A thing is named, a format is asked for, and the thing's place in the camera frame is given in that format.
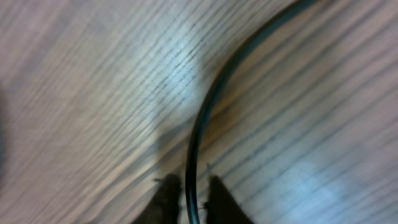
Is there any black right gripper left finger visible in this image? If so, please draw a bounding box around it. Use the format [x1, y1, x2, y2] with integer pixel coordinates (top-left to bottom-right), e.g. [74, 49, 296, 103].
[132, 174, 182, 224]

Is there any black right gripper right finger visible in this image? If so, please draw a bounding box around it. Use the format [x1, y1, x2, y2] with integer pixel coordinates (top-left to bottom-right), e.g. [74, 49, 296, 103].
[203, 163, 254, 224]

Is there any black cable with usb plug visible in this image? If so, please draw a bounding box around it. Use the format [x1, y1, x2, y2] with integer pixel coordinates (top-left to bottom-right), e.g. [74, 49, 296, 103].
[185, 0, 321, 224]

